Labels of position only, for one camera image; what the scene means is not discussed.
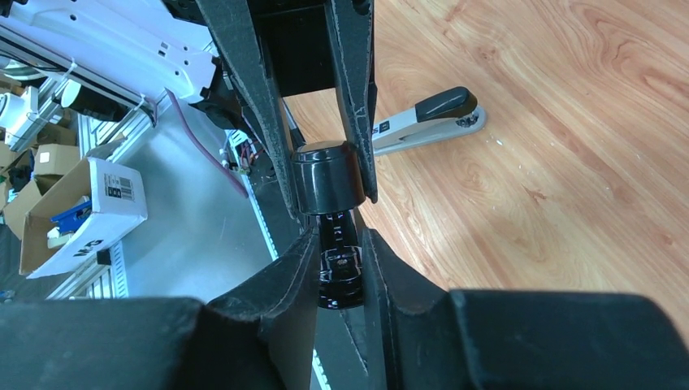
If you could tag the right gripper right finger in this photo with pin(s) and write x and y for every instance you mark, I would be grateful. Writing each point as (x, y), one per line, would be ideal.
(420, 336)

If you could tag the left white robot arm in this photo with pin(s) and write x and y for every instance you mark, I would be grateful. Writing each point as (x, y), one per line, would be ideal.
(130, 51)

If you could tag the brown cardboard box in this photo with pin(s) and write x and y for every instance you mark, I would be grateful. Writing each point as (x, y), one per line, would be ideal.
(50, 163)

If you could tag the white cardboard box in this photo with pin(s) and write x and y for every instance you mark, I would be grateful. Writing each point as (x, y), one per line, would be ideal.
(89, 209)

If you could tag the grey and black stapler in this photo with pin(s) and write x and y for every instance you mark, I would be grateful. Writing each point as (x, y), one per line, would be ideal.
(450, 114)

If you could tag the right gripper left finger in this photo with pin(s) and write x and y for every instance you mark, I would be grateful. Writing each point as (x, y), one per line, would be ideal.
(259, 335)

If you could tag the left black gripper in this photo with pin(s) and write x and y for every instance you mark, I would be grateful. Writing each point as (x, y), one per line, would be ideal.
(275, 49)

